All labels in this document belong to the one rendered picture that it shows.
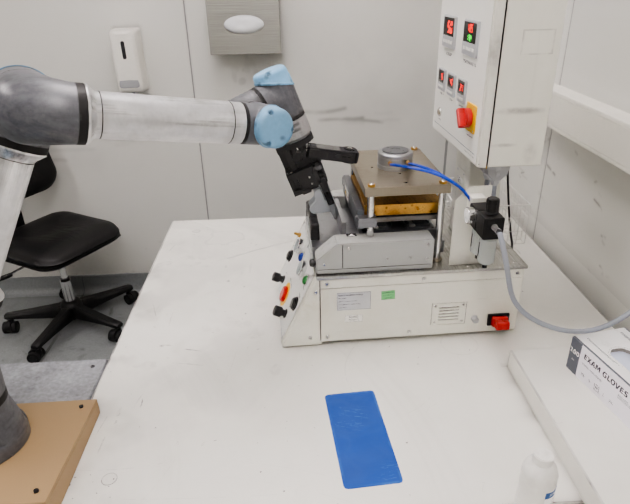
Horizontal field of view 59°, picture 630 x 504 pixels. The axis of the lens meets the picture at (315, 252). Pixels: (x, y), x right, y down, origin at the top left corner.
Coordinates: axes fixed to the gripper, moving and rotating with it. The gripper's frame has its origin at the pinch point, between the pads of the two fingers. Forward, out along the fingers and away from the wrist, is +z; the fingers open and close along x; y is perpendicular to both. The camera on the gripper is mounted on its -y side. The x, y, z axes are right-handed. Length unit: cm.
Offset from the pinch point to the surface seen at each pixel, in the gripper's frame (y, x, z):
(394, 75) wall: -43, -142, 8
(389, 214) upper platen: -10.7, 10.3, 0.5
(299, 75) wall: -3, -144, -8
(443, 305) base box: -14.9, 17.0, 22.9
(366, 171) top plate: -9.6, 2.9, -7.8
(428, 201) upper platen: -19.6, 9.7, 1.2
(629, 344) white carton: -43, 39, 30
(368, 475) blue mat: 10, 54, 23
